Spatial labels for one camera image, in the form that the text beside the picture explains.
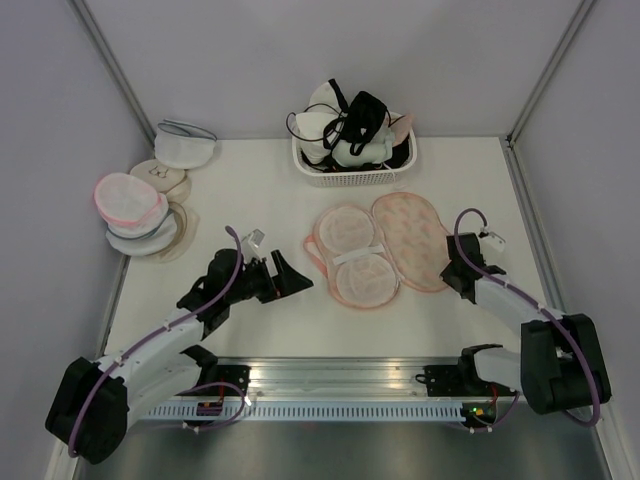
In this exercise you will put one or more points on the floral peach laundry bag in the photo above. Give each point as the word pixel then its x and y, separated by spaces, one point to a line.
pixel 367 255

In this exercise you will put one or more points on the black bra in basket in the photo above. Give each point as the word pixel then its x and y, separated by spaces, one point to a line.
pixel 365 117

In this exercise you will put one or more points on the beige flat laundry bag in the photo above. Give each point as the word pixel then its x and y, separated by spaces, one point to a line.
pixel 187 221

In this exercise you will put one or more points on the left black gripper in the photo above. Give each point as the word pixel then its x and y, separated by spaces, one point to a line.
pixel 286 282

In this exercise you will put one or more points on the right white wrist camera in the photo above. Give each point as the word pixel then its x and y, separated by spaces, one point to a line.
pixel 490 239

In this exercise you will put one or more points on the left aluminium frame post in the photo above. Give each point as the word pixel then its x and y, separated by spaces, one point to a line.
pixel 101 45

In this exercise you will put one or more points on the white mesh bag blue trim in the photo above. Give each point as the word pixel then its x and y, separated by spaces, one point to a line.
pixel 183 145

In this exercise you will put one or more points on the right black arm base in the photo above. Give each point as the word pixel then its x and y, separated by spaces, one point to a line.
pixel 452 381

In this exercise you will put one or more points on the pink trimmed mesh bag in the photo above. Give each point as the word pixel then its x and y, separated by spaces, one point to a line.
pixel 125 200

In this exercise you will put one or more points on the aluminium front rail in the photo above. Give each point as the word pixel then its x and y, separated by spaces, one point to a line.
pixel 334 379

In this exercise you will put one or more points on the right aluminium side rail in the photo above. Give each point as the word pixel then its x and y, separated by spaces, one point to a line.
pixel 542 254

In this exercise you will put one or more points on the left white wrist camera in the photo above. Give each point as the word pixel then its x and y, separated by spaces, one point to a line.
pixel 250 245

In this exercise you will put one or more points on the white garment in basket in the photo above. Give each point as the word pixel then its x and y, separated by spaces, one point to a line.
pixel 345 155

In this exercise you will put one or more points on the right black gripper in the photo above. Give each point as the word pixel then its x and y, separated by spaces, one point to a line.
pixel 445 274

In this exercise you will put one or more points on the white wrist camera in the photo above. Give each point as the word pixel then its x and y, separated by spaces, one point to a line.
pixel 490 239
pixel 250 245

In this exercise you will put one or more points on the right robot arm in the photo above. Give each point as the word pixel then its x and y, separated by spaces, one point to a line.
pixel 559 366

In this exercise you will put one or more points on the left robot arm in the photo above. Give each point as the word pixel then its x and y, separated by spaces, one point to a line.
pixel 98 401

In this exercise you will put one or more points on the beige round laundry bag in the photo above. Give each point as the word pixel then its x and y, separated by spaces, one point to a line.
pixel 174 183

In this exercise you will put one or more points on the grey trimmed mesh bag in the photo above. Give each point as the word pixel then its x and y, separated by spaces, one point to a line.
pixel 148 243

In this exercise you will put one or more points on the right aluminium frame post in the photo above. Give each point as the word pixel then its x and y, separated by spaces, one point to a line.
pixel 568 37

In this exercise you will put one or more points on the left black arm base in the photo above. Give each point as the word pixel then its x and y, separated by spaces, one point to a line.
pixel 237 375

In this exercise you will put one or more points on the white slotted cable duct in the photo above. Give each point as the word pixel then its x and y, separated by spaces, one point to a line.
pixel 419 411

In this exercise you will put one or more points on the aluminium frame post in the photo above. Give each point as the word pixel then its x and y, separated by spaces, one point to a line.
pixel 101 45
pixel 568 37

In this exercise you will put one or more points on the pink garment in basket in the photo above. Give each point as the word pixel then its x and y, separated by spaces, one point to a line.
pixel 401 128

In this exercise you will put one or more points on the white plastic laundry basket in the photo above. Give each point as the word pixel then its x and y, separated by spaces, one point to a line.
pixel 404 157

